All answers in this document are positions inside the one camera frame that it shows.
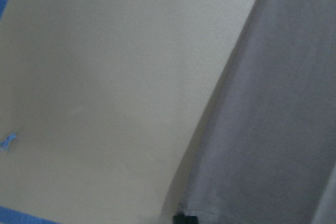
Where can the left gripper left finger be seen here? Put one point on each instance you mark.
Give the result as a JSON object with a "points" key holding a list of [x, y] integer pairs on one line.
{"points": [[178, 219]]}

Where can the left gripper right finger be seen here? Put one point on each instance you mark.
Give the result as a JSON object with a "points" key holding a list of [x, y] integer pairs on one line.
{"points": [[191, 219]]}

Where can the dark brown t-shirt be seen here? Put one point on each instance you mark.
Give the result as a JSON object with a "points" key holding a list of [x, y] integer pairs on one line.
{"points": [[268, 150]]}

